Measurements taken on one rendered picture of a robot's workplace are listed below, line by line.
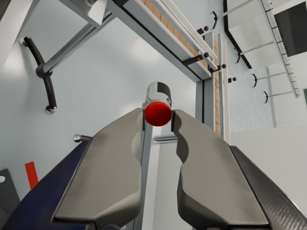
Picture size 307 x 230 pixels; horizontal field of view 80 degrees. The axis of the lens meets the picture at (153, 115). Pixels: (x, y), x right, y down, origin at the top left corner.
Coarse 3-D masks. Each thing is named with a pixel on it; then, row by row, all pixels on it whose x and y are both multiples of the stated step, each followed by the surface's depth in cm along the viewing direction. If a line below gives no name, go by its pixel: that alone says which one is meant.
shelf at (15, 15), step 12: (12, 0) 35; (24, 0) 37; (12, 12) 35; (24, 12) 36; (0, 24) 33; (12, 24) 35; (0, 36) 33; (12, 36) 34; (0, 48) 33; (0, 60) 32; (0, 72) 32
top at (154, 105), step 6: (156, 102) 13; (162, 102) 13; (150, 108) 13; (156, 108) 13; (162, 108) 13; (168, 108) 13; (150, 114) 14; (156, 114) 14; (162, 114) 14; (168, 114) 14; (150, 120) 14; (156, 120) 14; (162, 120) 14; (168, 120) 14
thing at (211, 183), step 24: (192, 120) 11; (192, 144) 9; (216, 144) 9; (192, 168) 8; (216, 168) 8; (192, 192) 7; (216, 192) 7; (240, 192) 7; (192, 216) 7; (216, 216) 6; (240, 216) 6; (264, 216) 6
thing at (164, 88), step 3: (159, 84) 16; (162, 84) 16; (165, 84) 16; (159, 87) 15; (162, 87) 16; (165, 87) 16; (168, 87) 17; (159, 90) 15; (162, 90) 15; (165, 90) 15; (168, 90) 16; (165, 93) 15; (168, 93) 15; (171, 102) 15
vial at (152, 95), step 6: (150, 84) 17; (156, 84) 16; (150, 90) 15; (156, 90) 15; (150, 96) 14; (156, 96) 14; (162, 96) 14; (168, 96) 15; (150, 102) 14; (168, 102) 14
